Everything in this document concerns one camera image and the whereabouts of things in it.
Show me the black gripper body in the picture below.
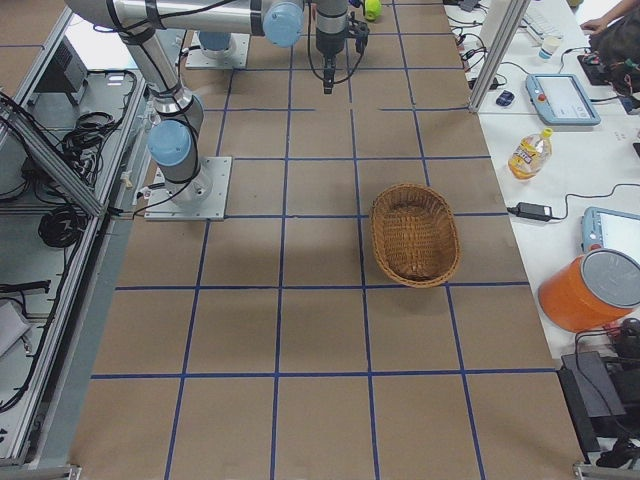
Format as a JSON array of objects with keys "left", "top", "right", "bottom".
[{"left": 323, "top": 55, "right": 336, "bottom": 86}]

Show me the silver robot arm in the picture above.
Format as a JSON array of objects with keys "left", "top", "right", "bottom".
[
  {"left": 198, "top": 31, "right": 232, "bottom": 52},
  {"left": 67, "top": 1, "right": 351, "bottom": 204}
]

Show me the woven wicker basket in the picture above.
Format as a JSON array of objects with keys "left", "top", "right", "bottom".
[{"left": 370, "top": 183, "right": 461, "bottom": 288}]

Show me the green apple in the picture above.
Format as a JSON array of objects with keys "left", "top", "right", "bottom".
[{"left": 363, "top": 0, "right": 382, "bottom": 22}]

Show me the dark blue computer mouse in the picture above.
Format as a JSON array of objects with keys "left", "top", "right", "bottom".
[{"left": 495, "top": 90, "right": 515, "bottom": 107}]

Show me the orange juice bottle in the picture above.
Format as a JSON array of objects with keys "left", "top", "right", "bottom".
[{"left": 508, "top": 127, "right": 554, "bottom": 180}]

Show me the paper cup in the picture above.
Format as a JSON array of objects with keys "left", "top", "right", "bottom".
[{"left": 538, "top": 35, "right": 562, "bottom": 61}]

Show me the far blue teach pendant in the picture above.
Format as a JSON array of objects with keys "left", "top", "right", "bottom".
[{"left": 525, "top": 74, "right": 601, "bottom": 127}]

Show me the blue teach pendant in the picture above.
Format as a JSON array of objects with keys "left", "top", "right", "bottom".
[
  {"left": 525, "top": 74, "right": 601, "bottom": 127},
  {"left": 581, "top": 206, "right": 639, "bottom": 261}
]

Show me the black power adapter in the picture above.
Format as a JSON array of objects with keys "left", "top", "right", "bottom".
[{"left": 507, "top": 202, "right": 553, "bottom": 222}]

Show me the near blue teach pendant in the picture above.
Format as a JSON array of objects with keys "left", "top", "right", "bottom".
[{"left": 581, "top": 206, "right": 639, "bottom": 261}]

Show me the orange bucket with grey lid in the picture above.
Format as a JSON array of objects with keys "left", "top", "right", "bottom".
[{"left": 538, "top": 248, "right": 639, "bottom": 333}]

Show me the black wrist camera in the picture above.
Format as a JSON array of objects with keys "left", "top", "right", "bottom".
[{"left": 348, "top": 18, "right": 370, "bottom": 55}]

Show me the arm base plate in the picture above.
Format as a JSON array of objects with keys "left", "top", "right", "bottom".
[
  {"left": 143, "top": 157, "right": 232, "bottom": 221},
  {"left": 186, "top": 31, "right": 250, "bottom": 70}
]

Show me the aluminium frame post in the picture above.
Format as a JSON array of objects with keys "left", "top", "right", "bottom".
[{"left": 468, "top": 0, "right": 530, "bottom": 113}]

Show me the coiled black cable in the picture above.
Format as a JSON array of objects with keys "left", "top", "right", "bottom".
[{"left": 38, "top": 205, "right": 87, "bottom": 249}]

